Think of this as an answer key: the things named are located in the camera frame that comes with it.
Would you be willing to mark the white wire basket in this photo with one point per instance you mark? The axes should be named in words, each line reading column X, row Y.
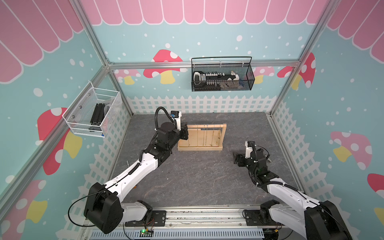
column 79, row 114

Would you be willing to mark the black wire mesh basket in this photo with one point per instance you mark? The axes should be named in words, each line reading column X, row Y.
column 224, row 73

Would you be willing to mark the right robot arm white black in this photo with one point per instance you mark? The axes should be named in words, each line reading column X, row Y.
column 307, row 216

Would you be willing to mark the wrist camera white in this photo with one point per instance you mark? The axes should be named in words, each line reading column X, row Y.
column 249, row 149
column 176, row 116

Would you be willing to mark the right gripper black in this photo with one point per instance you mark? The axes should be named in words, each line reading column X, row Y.
column 236, row 158

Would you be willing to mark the wooden jewelry display stand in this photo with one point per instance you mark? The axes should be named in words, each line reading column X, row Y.
column 204, row 138

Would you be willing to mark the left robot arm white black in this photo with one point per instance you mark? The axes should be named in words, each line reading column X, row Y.
column 104, row 203

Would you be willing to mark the green lit circuit board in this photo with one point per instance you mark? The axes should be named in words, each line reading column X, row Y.
column 146, row 233

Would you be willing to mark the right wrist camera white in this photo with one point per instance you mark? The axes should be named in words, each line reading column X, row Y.
column 249, row 149

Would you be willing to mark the white device in black basket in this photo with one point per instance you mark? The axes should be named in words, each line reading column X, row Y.
column 199, row 79

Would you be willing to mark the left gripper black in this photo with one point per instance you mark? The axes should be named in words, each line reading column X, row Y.
column 183, row 131

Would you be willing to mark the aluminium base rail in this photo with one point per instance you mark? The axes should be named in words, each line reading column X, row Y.
column 228, row 222

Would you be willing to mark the black extrusion pieces in basket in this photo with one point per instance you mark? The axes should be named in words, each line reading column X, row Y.
column 97, row 117

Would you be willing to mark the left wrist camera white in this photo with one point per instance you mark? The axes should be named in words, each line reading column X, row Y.
column 176, row 116

